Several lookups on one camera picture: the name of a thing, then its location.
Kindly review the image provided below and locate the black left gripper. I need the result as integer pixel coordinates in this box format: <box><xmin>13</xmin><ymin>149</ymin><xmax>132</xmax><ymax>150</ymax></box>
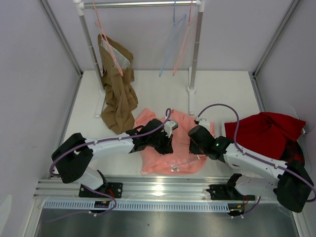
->
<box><xmin>147</xmin><ymin>130</ymin><xmax>173</xmax><ymax>156</ymax></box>

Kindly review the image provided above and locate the pink skirt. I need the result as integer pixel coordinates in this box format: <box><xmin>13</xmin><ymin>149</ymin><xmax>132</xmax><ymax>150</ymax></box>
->
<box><xmin>133</xmin><ymin>108</ymin><xmax>215</xmax><ymax>176</ymax></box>

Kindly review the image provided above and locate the pink wire hanger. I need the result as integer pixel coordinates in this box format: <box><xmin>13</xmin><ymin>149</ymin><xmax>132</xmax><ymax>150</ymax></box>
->
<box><xmin>140</xmin><ymin>154</ymin><xmax>207</xmax><ymax>176</ymax></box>
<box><xmin>172</xmin><ymin>0</ymin><xmax>198</xmax><ymax>76</ymax></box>

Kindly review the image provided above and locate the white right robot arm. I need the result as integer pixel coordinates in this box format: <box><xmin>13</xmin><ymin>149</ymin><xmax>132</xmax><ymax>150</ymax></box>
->
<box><xmin>188</xmin><ymin>125</ymin><xmax>314</xmax><ymax>213</ymax></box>

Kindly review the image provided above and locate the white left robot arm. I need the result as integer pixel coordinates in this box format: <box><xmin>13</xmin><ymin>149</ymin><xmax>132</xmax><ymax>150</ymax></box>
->
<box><xmin>51</xmin><ymin>119</ymin><xmax>178</xmax><ymax>198</ymax></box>

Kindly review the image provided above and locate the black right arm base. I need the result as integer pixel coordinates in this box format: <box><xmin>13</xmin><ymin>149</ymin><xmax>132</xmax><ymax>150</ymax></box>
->
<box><xmin>206</xmin><ymin>173</ymin><xmax>256</xmax><ymax>219</ymax></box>

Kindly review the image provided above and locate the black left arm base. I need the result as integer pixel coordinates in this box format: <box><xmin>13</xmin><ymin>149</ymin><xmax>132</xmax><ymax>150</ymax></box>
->
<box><xmin>79</xmin><ymin>174</ymin><xmax>123</xmax><ymax>198</ymax></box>

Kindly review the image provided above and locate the tan brown skirt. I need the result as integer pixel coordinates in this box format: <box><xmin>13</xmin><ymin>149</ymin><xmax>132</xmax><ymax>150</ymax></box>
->
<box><xmin>98</xmin><ymin>35</ymin><xmax>138</xmax><ymax>134</ymax></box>

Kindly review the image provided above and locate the pink hanger holding tan skirt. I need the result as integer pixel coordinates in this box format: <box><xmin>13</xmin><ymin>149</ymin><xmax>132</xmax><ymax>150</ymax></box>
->
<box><xmin>92</xmin><ymin>2</ymin><xmax>123</xmax><ymax>76</ymax></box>

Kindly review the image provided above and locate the white perforated basket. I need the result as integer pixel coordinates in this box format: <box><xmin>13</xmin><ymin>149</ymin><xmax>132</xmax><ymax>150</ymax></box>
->
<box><xmin>221</xmin><ymin>106</ymin><xmax>308</xmax><ymax>158</ymax></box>

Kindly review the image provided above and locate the red garment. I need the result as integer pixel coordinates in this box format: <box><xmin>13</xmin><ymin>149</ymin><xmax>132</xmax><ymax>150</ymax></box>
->
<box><xmin>224</xmin><ymin>111</ymin><xmax>307</xmax><ymax>161</ymax></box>

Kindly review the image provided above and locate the white garment rack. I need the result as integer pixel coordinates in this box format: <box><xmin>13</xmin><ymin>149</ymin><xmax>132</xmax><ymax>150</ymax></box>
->
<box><xmin>73</xmin><ymin>0</ymin><xmax>205</xmax><ymax>116</ymax></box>

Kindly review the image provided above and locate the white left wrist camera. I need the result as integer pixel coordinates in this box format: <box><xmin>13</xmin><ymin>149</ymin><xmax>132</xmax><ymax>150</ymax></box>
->
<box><xmin>163</xmin><ymin>120</ymin><xmax>178</xmax><ymax>137</ymax></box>

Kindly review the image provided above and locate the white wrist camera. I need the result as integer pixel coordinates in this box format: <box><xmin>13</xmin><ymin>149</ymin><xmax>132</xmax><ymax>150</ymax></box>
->
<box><xmin>195</xmin><ymin>118</ymin><xmax>211</xmax><ymax>131</ymax></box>
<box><xmin>163</xmin><ymin>120</ymin><xmax>178</xmax><ymax>137</ymax></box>

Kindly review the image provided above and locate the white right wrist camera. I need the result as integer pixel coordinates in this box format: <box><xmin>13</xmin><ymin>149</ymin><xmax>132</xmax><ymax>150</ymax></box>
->
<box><xmin>195</xmin><ymin>118</ymin><xmax>211</xmax><ymax>131</ymax></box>

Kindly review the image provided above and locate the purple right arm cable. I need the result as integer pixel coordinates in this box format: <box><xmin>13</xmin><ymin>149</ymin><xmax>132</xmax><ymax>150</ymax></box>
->
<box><xmin>195</xmin><ymin>103</ymin><xmax>316</xmax><ymax>219</ymax></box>

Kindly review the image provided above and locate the aluminium mounting rail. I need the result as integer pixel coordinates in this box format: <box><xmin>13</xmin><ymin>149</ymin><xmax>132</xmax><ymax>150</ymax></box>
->
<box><xmin>33</xmin><ymin>174</ymin><xmax>303</xmax><ymax>204</ymax></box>

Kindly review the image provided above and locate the white slotted cable duct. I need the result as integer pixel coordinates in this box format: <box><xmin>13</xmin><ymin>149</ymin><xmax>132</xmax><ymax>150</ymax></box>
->
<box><xmin>43</xmin><ymin>199</ymin><xmax>230</xmax><ymax>213</ymax></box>

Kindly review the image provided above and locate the blue wire hanger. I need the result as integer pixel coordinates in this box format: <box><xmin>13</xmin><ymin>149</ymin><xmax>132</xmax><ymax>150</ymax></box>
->
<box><xmin>158</xmin><ymin>0</ymin><xmax>187</xmax><ymax>77</ymax></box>

